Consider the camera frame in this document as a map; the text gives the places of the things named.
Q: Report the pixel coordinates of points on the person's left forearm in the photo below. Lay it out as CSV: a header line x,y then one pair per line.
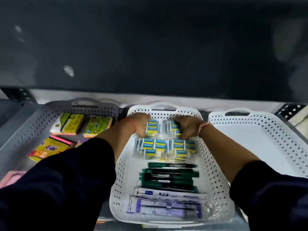
x,y
115,139

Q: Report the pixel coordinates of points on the person's right forearm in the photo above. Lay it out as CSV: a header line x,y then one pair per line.
x,y
223,149

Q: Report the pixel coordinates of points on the white perforated basket with stationery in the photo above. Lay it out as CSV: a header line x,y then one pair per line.
x,y
214,180

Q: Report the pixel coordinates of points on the yellow green sticky note pad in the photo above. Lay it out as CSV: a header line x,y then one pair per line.
x,y
97,126
68,123

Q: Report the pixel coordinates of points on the clear pen packet blue print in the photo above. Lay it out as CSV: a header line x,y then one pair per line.
x,y
168,195
163,209

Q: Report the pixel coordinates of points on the person's black sleeve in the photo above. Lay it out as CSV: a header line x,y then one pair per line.
x,y
60,187
272,199

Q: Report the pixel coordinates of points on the black slotted shelf post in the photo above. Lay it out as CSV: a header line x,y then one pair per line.
x,y
290,111

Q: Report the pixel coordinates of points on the grey slotted shelf post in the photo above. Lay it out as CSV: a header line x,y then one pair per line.
x,y
18,95

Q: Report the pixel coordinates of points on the grey perforated basket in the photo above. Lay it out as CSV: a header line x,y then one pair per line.
x,y
26,132

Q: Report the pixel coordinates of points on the person's right fingers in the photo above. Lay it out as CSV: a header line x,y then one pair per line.
x,y
182,123

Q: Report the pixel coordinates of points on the red thread wristband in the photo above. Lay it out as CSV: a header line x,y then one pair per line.
x,y
133,123

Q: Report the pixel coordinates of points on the person's black left sleeve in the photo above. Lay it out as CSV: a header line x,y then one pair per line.
x,y
60,187

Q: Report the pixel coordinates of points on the purple sticky note pad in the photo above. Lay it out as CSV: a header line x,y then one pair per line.
x,y
81,142

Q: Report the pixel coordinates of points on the clear pack of blue erasers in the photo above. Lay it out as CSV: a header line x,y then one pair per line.
x,y
152,127
161,146
182,149
145,147
172,127

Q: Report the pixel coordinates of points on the person's left fingers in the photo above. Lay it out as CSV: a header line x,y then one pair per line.
x,y
144,121

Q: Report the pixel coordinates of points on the empty white perforated basket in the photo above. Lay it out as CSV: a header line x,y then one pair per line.
x,y
255,144

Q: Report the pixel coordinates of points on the person's black right sleeve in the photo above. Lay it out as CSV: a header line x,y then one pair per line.
x,y
272,199

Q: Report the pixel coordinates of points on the person's right hand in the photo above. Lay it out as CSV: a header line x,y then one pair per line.
x,y
190,126

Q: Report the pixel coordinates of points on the person's left hand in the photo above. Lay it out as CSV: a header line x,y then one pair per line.
x,y
138,122

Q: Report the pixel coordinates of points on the green marker pen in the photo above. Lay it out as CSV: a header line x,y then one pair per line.
x,y
170,165
173,173
168,187
166,180

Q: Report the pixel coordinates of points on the yellow pink sticky note pad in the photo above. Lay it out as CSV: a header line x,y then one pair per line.
x,y
49,149

